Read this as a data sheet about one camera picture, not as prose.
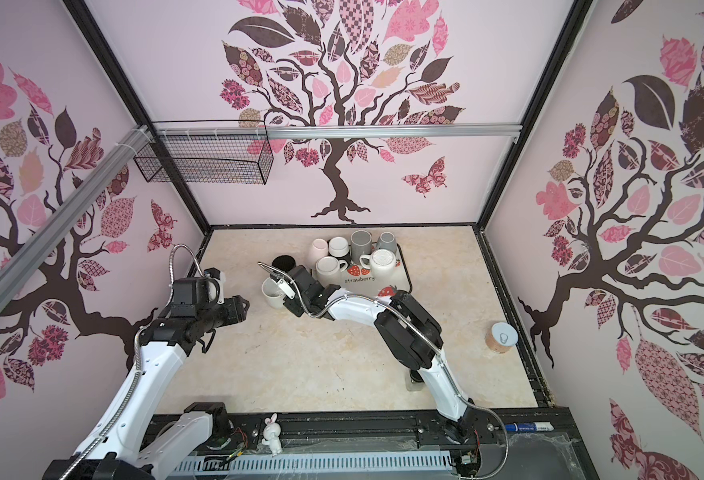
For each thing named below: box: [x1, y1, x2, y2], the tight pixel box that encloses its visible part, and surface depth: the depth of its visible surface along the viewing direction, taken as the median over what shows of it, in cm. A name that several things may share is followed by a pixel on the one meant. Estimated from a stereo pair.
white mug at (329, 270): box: [315, 256, 348, 286], surface depth 100 cm
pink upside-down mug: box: [305, 238, 329, 269], surface depth 103 cm
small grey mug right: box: [377, 231, 398, 254], surface depth 106 cm
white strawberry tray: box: [311, 244, 413, 298], surface depth 106 cm
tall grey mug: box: [350, 229, 372, 264], surface depth 103 cm
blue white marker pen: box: [504, 421, 555, 433], surface depth 75 cm
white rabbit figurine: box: [262, 413, 283, 457], surface depth 73 cm
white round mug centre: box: [359, 248, 397, 279], surface depth 102 cm
